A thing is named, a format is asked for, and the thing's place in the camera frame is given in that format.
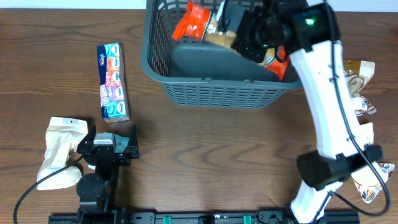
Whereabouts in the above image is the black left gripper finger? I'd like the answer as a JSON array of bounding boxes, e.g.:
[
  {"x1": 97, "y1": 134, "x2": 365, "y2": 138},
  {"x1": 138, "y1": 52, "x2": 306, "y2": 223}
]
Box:
[
  {"x1": 128, "y1": 124, "x2": 138, "y2": 152},
  {"x1": 83, "y1": 125, "x2": 96, "y2": 145}
]

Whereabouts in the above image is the orange snack bag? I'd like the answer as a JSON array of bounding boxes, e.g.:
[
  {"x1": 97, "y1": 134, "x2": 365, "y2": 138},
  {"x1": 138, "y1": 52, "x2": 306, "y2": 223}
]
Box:
[{"x1": 172, "y1": 1, "x2": 294, "y2": 81}]

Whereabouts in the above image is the beige brown Pantree bag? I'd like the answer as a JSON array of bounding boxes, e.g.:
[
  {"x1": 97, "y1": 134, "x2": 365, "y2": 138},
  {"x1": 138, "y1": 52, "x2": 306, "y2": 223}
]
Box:
[{"x1": 343, "y1": 60, "x2": 377, "y2": 116}]

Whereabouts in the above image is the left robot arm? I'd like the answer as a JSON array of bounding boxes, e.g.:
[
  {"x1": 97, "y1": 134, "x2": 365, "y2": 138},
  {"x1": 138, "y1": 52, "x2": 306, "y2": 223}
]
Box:
[{"x1": 76, "y1": 125, "x2": 139, "y2": 224}]

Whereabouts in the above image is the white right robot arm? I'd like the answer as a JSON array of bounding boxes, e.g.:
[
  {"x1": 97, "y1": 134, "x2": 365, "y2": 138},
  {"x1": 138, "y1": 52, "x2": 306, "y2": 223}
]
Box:
[{"x1": 141, "y1": 0, "x2": 382, "y2": 223}]

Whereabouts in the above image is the teal snack packet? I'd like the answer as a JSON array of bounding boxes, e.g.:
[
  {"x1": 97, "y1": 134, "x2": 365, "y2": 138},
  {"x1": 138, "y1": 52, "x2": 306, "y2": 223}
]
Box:
[{"x1": 114, "y1": 134, "x2": 129, "y2": 153}]

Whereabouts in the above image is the beige paper pouch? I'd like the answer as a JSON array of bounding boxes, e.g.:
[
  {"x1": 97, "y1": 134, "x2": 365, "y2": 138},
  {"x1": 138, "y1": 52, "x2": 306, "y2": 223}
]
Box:
[{"x1": 37, "y1": 117, "x2": 88, "y2": 190}]

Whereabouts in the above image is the colourful Kleenex tissue multipack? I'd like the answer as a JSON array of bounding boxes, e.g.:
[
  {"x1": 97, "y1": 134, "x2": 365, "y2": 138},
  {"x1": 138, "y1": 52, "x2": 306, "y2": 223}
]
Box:
[{"x1": 97, "y1": 42, "x2": 130, "y2": 123}]

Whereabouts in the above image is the grey plastic slotted basket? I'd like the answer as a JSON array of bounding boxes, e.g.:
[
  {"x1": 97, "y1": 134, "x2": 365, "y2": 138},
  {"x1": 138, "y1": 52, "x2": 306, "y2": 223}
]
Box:
[{"x1": 141, "y1": 0, "x2": 302, "y2": 109}]

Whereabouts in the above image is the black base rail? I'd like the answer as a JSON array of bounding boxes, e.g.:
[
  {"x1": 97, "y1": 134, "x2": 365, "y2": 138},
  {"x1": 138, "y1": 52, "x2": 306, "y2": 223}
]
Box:
[{"x1": 48, "y1": 210, "x2": 361, "y2": 224}]

